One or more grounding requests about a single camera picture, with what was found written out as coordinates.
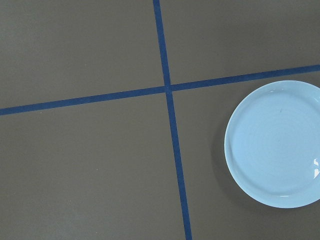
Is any light blue round plate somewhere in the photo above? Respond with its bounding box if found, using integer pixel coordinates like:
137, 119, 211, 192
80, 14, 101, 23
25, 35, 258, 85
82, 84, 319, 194
224, 80, 320, 209

